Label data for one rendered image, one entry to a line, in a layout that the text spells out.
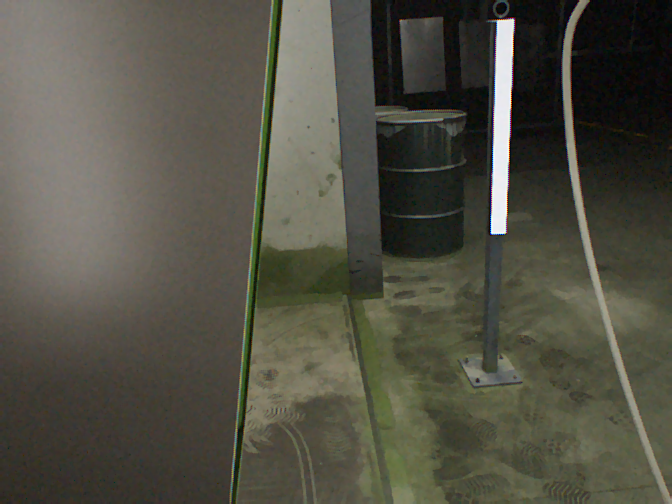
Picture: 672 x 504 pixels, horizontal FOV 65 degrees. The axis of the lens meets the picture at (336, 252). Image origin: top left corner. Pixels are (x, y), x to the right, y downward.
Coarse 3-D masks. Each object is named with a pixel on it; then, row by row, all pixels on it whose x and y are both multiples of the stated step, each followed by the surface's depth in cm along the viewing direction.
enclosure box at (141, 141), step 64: (0, 0) 37; (64, 0) 37; (128, 0) 37; (192, 0) 38; (256, 0) 38; (0, 64) 38; (64, 64) 38; (128, 64) 39; (192, 64) 39; (256, 64) 40; (0, 128) 39; (64, 128) 40; (128, 128) 40; (192, 128) 41; (256, 128) 41; (0, 192) 41; (64, 192) 41; (128, 192) 42; (192, 192) 42; (256, 192) 44; (0, 256) 43; (64, 256) 43; (128, 256) 44; (192, 256) 44; (256, 256) 107; (0, 320) 44; (64, 320) 45; (128, 320) 45; (192, 320) 46; (0, 384) 46; (64, 384) 47; (128, 384) 47; (192, 384) 48; (0, 448) 48; (64, 448) 49; (128, 448) 50; (192, 448) 50
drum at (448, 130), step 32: (384, 128) 318; (416, 128) 307; (448, 128) 309; (384, 160) 326; (416, 160) 313; (448, 160) 316; (384, 192) 335; (416, 192) 320; (448, 192) 322; (384, 224) 344; (416, 224) 327; (448, 224) 329; (416, 256) 334; (448, 256) 336
